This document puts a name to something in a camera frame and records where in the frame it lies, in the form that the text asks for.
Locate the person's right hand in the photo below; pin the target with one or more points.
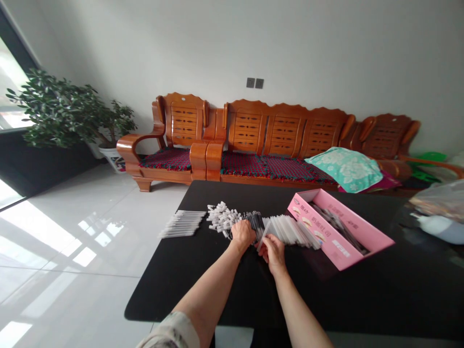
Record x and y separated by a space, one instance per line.
276 253

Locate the person's left hand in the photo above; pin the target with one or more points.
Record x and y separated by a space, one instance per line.
242 232

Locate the person's right fingers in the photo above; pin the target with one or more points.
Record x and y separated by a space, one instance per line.
265 247

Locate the person's left fingers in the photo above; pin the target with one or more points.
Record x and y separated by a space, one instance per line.
246 225

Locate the pile of black pen refills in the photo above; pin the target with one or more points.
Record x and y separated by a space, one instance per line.
255 221

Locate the single translucent pen barrel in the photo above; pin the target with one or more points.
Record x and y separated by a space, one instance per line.
265 232

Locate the pile of white pen caps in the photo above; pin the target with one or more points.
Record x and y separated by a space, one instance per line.
222 216

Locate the pile of translucent barrels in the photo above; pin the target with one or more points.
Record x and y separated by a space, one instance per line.
290 228

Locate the pink cardboard box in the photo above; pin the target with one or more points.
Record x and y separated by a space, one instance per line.
328 237

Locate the row of assembled white pens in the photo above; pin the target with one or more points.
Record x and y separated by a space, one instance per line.
183 223

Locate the heap of pens inside box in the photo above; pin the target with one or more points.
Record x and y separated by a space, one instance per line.
339 226

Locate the wooden three-seat sofa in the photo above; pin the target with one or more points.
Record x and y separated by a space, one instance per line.
282 134

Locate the green floral towel pillow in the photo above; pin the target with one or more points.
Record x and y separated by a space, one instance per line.
344 168

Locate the wooden armchair with woven cushion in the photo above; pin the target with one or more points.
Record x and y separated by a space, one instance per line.
183 127

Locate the pink cushion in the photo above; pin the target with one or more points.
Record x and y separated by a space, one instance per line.
389 181

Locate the wooden armchair with clutter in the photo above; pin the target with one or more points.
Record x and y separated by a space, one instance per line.
389 137

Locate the white plastic bottle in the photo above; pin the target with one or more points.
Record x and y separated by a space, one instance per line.
440 228

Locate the clear plastic bag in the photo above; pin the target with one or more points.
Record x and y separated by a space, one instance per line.
440 201

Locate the green plastic stool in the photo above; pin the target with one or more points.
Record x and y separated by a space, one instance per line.
429 159

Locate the potted green plant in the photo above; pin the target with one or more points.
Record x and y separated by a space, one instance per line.
61 112

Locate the dark-framed window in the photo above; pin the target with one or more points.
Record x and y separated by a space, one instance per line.
11 90

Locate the grey wall sockets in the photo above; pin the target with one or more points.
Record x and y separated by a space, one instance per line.
255 83

